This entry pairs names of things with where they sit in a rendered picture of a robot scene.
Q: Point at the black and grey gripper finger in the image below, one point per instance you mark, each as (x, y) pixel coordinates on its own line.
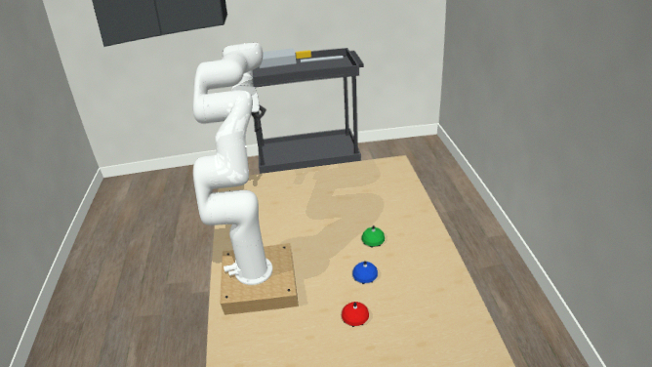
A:
(259, 116)

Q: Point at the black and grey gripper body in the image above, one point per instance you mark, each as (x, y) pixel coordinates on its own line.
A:
(252, 90)

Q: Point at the green dome bell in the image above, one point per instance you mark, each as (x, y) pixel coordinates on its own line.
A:
(373, 236)

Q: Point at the red bell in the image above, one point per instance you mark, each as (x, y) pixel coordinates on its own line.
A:
(355, 314)

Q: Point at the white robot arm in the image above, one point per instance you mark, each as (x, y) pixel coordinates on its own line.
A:
(230, 167)

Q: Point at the blue bell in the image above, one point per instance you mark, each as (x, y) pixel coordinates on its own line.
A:
(365, 272)

